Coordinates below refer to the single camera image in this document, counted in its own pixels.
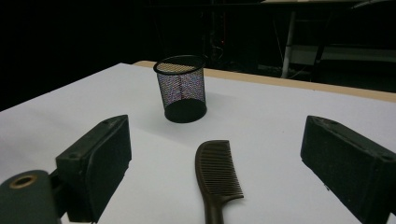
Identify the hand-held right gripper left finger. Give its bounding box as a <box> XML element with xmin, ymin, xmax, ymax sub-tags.
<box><xmin>55</xmin><ymin>114</ymin><xmax>133</xmax><ymax>224</ymax></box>

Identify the white table sheet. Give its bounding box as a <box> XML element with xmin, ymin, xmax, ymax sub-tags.
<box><xmin>0</xmin><ymin>63</ymin><xmax>396</xmax><ymax>224</ymax></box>

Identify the dark brown comb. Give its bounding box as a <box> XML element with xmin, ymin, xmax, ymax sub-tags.
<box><xmin>194</xmin><ymin>139</ymin><xmax>245</xmax><ymax>224</ymax></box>

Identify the black mesh pen cup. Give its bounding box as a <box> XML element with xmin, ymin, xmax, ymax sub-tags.
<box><xmin>152</xmin><ymin>54</ymin><xmax>208</xmax><ymax>124</ymax></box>

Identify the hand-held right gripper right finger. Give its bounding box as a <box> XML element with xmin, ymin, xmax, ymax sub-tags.
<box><xmin>300</xmin><ymin>115</ymin><xmax>396</xmax><ymax>224</ymax></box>

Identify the desk with white leg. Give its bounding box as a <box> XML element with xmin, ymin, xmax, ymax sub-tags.
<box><xmin>260</xmin><ymin>0</ymin><xmax>396</xmax><ymax>79</ymax></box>

